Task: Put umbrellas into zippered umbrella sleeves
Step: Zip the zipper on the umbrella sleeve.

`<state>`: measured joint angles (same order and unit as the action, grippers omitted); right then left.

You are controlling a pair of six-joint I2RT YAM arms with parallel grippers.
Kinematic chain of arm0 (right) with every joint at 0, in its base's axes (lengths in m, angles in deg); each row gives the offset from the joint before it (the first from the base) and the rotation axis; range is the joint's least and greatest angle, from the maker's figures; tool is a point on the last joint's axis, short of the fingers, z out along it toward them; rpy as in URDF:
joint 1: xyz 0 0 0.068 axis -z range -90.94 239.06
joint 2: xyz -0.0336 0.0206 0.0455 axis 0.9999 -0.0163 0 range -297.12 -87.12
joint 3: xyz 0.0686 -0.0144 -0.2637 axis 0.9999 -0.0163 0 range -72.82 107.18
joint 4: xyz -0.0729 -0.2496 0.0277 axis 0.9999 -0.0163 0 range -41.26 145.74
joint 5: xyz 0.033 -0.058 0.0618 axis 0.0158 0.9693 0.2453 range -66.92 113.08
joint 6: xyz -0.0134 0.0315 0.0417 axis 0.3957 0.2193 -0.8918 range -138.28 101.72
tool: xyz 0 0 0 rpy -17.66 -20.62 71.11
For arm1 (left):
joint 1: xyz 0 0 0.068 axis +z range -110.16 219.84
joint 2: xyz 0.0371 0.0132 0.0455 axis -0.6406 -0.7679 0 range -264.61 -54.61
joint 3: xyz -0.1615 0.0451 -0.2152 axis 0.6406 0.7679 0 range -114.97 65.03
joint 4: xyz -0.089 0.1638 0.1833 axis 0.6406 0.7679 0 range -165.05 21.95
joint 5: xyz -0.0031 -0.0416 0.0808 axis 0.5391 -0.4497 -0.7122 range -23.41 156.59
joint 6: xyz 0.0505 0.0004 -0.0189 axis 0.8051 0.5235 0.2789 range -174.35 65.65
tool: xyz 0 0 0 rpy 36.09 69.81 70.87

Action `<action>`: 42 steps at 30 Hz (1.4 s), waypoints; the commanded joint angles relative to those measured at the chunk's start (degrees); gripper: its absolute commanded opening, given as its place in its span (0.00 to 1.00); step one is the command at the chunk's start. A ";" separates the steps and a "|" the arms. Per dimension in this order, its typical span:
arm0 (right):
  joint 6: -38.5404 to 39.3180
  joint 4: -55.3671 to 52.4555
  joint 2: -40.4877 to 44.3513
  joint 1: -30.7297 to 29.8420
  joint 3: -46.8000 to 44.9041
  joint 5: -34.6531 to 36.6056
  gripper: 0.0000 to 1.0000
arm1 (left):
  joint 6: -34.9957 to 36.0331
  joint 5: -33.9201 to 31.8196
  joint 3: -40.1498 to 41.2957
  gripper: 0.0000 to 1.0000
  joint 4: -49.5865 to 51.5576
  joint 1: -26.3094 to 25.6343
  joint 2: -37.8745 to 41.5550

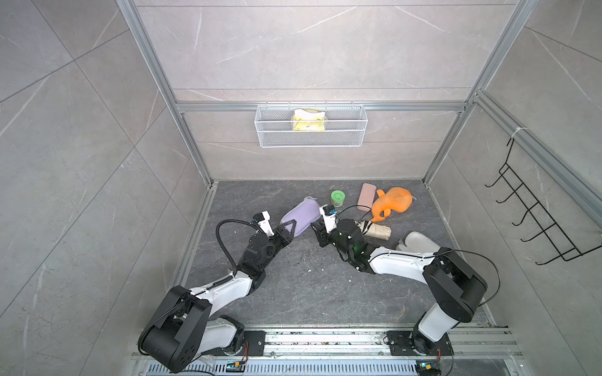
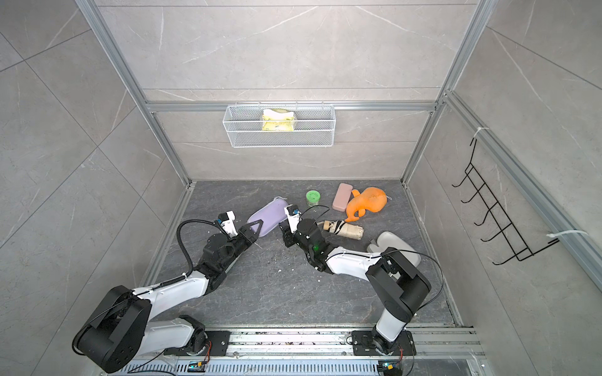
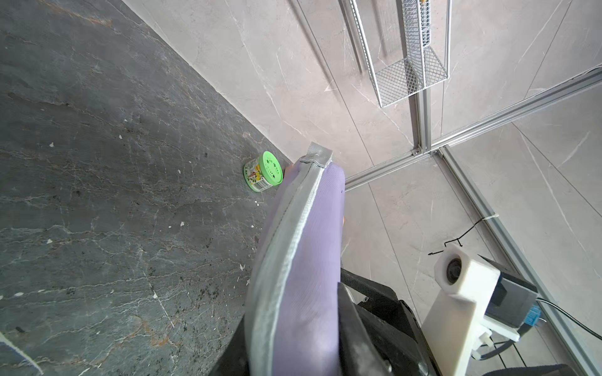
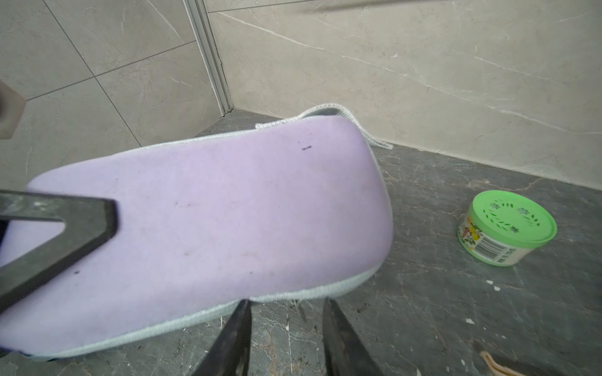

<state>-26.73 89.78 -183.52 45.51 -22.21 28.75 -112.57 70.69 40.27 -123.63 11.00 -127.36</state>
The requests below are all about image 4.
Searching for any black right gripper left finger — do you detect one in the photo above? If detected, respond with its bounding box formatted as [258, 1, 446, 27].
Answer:
[193, 299, 252, 376]

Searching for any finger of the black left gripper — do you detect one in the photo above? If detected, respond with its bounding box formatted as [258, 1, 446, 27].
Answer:
[1, 190, 118, 312]

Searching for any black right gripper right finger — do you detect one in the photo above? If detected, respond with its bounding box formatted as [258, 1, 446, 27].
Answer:
[322, 298, 383, 376]

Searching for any green lidded jar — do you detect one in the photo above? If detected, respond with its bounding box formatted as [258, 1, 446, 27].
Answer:
[456, 191, 557, 267]

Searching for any aluminium cage frame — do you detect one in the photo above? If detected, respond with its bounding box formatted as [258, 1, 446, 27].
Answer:
[183, 0, 235, 117]

